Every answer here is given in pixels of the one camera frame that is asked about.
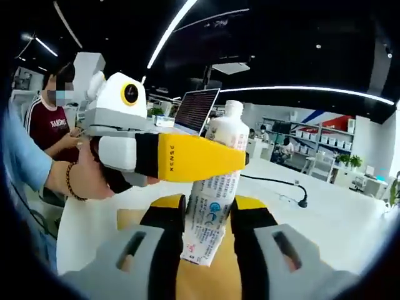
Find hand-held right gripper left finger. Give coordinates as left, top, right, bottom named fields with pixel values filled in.
left=61, top=193, right=188, bottom=300

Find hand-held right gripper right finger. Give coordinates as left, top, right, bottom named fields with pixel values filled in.
left=230, top=195, right=360, bottom=300

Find small wooden board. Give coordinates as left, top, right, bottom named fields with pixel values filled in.
left=116, top=195, right=244, bottom=300

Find person's left hand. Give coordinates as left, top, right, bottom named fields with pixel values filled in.
left=74, top=142, right=161, bottom=201

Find blue and white tissue box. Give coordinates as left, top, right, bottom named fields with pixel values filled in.
left=154, top=114, right=176, bottom=128

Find silver laptop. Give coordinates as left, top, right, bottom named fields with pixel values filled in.
left=174, top=88, right=221, bottom=137

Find white square pillar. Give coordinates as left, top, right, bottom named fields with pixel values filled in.
left=72, top=52, right=108, bottom=104

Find white table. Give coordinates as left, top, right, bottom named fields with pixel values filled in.
left=57, top=157, right=399, bottom=300

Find white ceiling air conditioner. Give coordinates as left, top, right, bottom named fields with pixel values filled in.
left=211, top=62, right=251, bottom=76

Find white chair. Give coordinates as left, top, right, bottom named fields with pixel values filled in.
left=308, top=152, right=336, bottom=183

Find grey shelf rack with bins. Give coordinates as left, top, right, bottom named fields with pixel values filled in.
left=262, top=115, right=356, bottom=154

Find large potted plant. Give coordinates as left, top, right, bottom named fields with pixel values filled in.
left=388, top=171, right=400, bottom=208

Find black cable with round base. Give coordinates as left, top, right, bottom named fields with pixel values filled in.
left=240, top=173, right=309, bottom=209

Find dark bead bracelet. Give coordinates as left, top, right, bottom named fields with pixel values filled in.
left=64, top=161, right=90, bottom=203

